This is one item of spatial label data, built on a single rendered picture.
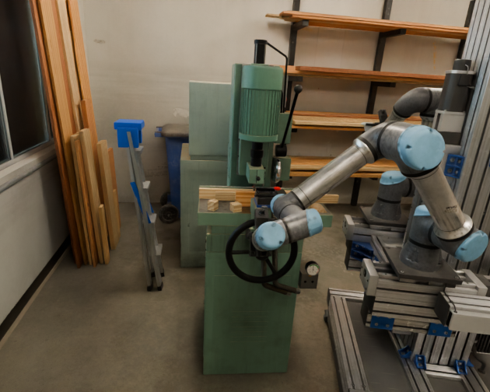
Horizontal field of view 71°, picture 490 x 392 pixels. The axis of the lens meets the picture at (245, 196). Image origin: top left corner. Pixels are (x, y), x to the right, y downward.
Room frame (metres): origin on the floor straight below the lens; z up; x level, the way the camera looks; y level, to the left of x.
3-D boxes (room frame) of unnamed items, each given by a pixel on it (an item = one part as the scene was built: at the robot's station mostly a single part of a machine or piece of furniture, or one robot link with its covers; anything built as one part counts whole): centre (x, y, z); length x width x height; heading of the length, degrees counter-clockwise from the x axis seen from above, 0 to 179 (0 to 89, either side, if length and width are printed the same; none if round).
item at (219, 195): (1.57, -0.16, 0.92); 0.60 x 0.02 x 0.04; 96
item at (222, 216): (1.45, -0.09, 0.87); 0.61 x 0.30 x 0.06; 96
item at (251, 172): (1.58, -0.04, 1.03); 0.14 x 0.07 x 0.09; 6
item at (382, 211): (1.69, -0.74, 0.87); 0.15 x 0.15 x 0.10
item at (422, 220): (1.19, -0.70, 0.98); 0.13 x 0.12 x 0.14; 16
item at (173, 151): (3.47, 0.61, 0.48); 0.64 x 0.54 x 0.97; 102
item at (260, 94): (1.56, -0.04, 1.35); 0.18 x 0.18 x 0.31
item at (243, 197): (1.49, -0.07, 0.94); 0.23 x 0.02 x 0.07; 96
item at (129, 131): (2.16, 0.69, 0.58); 0.27 x 0.25 x 1.16; 100
